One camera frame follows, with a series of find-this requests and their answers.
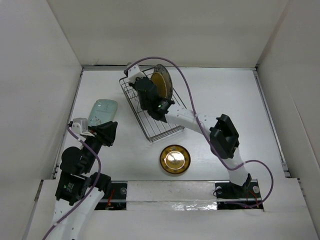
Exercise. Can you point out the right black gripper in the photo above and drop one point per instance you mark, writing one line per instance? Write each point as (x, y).
(134, 84)

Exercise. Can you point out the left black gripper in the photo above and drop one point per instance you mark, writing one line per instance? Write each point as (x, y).
(105, 132)

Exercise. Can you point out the round bamboo woven plate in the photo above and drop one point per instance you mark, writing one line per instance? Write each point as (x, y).
(160, 84)

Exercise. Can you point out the light green rectangular plate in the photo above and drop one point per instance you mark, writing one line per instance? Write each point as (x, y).
(103, 111)

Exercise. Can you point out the blue floral round plate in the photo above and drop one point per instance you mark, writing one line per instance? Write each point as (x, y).
(169, 84)

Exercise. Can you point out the gold and black plate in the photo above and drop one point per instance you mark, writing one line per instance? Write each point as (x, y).
(175, 159)

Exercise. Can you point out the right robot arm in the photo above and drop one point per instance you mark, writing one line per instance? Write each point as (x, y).
(222, 136)

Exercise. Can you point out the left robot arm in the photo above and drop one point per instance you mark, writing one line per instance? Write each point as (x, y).
(81, 183)

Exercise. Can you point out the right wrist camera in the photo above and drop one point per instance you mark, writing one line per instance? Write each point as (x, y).
(134, 73)

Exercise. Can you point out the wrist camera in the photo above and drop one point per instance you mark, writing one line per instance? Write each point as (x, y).
(134, 73)
(80, 126)

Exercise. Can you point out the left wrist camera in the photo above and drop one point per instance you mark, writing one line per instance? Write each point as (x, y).
(80, 126)

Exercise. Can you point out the grey wire dish rack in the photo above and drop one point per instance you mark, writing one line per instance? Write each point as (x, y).
(152, 129)

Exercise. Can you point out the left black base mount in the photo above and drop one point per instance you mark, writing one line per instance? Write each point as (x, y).
(115, 199)

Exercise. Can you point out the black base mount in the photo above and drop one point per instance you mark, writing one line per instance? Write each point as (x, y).
(115, 199)
(225, 193)

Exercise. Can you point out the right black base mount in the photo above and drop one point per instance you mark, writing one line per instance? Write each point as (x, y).
(225, 193)

